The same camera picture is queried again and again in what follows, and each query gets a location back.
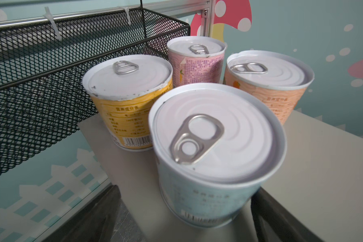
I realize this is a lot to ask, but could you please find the beige metal cabinet counter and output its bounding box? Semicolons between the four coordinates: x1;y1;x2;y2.
79;111;363;242

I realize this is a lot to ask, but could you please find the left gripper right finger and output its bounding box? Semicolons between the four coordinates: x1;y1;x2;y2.
251;188;321;242

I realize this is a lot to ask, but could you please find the orange label can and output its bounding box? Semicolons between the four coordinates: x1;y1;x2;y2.
224;50;315;124

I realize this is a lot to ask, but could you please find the black mesh wall basket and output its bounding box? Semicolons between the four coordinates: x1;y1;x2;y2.
0;6;191;175

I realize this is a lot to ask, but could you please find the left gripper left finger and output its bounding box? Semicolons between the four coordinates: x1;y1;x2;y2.
44;185;121;242

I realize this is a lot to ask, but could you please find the white lid can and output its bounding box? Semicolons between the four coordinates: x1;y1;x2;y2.
149;83;287;228

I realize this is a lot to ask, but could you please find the yellow label can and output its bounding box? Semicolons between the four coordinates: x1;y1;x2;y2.
82;54;173;151

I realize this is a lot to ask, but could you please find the pink label can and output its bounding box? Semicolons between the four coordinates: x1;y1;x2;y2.
167;36;227;87

